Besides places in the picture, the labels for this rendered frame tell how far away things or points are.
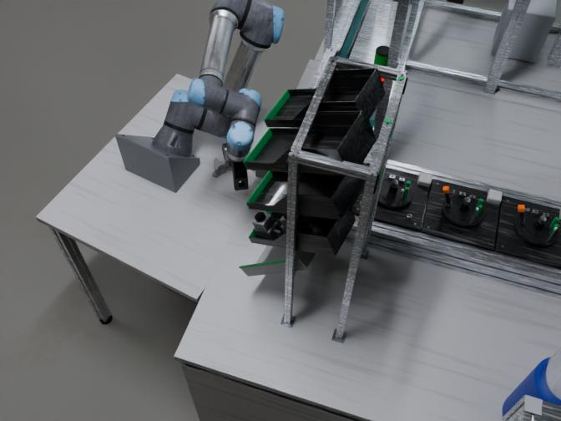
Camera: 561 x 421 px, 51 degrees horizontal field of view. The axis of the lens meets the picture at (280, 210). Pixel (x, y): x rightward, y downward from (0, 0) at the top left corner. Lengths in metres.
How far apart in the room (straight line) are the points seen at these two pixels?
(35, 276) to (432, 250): 2.03
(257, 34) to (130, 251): 0.86
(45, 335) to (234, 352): 1.37
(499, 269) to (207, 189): 1.07
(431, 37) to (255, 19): 1.18
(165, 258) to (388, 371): 0.83
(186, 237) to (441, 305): 0.90
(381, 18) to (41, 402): 2.33
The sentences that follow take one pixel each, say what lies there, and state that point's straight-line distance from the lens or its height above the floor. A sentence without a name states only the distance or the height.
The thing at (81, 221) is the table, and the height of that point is 0.86.
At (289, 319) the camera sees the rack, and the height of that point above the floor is 0.89.
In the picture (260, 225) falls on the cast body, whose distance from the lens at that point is 1.61.
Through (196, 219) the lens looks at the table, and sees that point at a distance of 2.14.
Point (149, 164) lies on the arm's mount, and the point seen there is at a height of 0.97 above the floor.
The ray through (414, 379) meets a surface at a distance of 1.88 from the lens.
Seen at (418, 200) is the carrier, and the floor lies 0.97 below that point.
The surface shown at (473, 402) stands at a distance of 1.90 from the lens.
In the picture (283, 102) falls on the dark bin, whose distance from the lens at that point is 1.56.
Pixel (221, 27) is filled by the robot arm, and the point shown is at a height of 1.45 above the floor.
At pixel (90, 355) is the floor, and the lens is 2.92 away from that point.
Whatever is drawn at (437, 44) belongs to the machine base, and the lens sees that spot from 2.93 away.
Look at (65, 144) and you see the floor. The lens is 3.75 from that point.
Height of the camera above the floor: 2.58
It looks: 53 degrees down
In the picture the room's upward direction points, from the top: 1 degrees clockwise
